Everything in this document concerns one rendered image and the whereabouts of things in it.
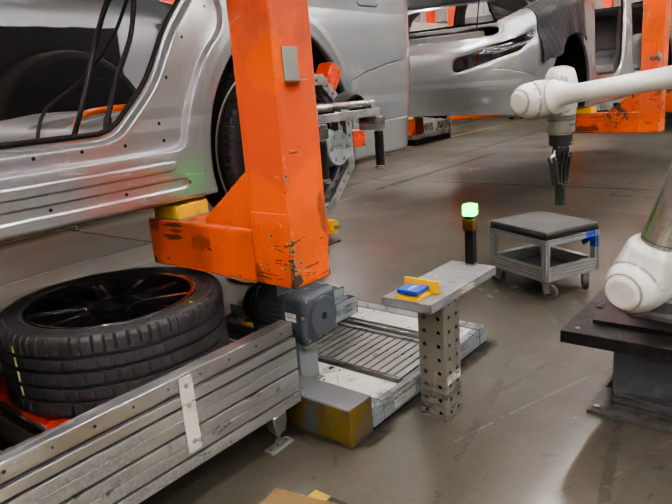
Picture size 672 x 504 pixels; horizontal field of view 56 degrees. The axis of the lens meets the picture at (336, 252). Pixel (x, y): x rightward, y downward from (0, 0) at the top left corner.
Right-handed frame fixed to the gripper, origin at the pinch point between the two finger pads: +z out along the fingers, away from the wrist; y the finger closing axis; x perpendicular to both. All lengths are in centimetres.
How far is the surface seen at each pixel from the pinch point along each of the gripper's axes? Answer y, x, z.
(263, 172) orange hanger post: -91, 41, -20
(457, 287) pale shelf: -47, 9, 21
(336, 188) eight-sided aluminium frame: -23, 85, -1
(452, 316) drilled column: -46, 11, 31
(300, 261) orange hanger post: -87, 33, 6
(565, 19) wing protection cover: 257, 132, -71
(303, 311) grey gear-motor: -73, 52, 30
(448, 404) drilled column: -51, 11, 60
